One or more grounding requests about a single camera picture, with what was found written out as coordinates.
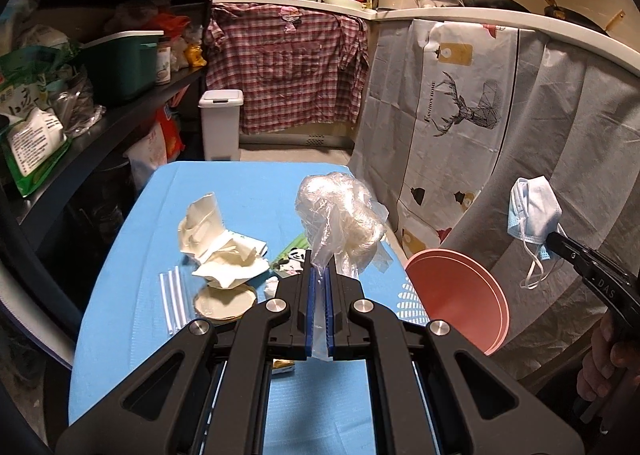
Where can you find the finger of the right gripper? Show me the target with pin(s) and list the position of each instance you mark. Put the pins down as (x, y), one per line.
(562, 246)

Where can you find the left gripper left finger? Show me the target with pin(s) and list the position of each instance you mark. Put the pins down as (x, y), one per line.
(206, 390)

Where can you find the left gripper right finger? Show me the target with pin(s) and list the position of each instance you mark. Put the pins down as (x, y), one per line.
(431, 390)

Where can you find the blue face mask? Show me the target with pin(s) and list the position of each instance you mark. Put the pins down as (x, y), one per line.
(534, 212)

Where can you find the round gold jar lid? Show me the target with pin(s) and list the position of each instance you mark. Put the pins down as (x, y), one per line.
(224, 304)

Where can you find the clear plastic straws wrapper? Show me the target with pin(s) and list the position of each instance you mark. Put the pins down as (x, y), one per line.
(173, 295)

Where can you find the small white tissue wad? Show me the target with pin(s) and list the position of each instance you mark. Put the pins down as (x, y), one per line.
(271, 286)

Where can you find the beige paper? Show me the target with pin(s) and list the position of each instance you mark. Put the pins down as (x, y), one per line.
(225, 259)

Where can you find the green snack packet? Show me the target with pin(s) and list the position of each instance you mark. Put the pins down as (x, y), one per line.
(291, 259)

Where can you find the clear plastic bag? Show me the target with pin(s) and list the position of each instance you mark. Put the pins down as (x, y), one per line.
(343, 222)

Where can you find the tissue pack beige gold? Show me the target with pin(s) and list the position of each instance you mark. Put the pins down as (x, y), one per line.
(280, 366)

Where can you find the pink trash bin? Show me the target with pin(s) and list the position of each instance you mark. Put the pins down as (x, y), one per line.
(460, 291)

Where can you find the person's right hand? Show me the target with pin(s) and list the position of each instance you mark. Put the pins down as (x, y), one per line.
(609, 365)

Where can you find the grey cloth curtain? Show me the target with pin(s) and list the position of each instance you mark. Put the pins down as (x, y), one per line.
(574, 120)

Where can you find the deer print curtain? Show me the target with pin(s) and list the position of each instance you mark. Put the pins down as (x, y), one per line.
(432, 122)

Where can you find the red snack bag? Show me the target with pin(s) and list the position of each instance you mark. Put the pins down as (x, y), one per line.
(160, 146)

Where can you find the white pedal bin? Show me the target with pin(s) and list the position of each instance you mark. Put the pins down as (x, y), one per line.
(220, 114)

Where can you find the green white food bag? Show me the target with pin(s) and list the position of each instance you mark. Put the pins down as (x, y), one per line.
(33, 139)

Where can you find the red plaid shirt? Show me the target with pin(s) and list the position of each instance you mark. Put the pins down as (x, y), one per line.
(294, 66)

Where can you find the green storage box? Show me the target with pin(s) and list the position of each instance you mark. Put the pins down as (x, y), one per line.
(122, 64)

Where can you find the white cup on shelf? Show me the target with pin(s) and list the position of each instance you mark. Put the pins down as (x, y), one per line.
(163, 63)

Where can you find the black shelving unit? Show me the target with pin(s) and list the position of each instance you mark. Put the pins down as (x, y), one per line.
(55, 240)

